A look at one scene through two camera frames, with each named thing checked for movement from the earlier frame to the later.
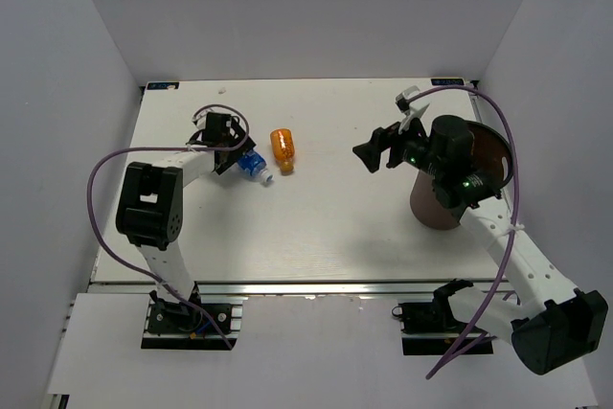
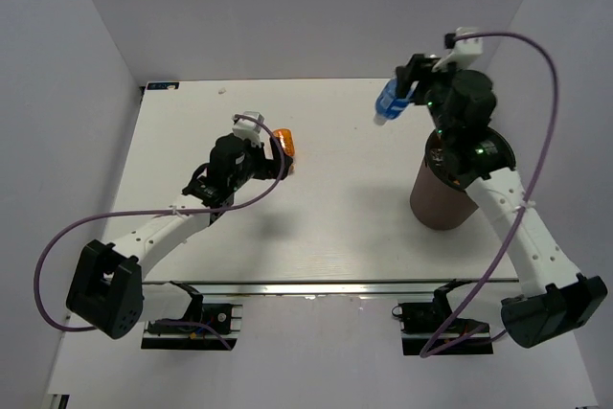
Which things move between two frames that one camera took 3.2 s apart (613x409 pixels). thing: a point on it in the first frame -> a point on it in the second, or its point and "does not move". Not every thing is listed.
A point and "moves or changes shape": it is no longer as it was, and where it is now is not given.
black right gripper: [381, 140] -> [407, 75]
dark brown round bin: [493, 156] does not move
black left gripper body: [234, 155] -> [255, 166]
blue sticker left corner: [163, 85] does not move
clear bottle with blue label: [254, 167] moves or changes shape
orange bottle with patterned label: [283, 148] does not move
